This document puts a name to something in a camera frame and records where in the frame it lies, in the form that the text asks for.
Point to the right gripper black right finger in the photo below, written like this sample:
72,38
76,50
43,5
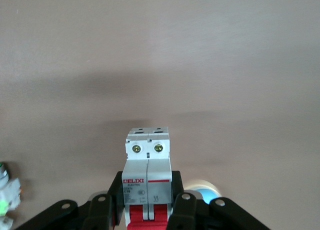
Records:
185,212

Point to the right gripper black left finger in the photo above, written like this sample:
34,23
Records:
100,212

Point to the white circuit breaker red lever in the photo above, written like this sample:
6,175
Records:
147,172

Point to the round blue and cream knob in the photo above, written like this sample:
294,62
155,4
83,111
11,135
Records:
207,192

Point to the green push button switch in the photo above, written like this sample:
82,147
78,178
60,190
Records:
10,192

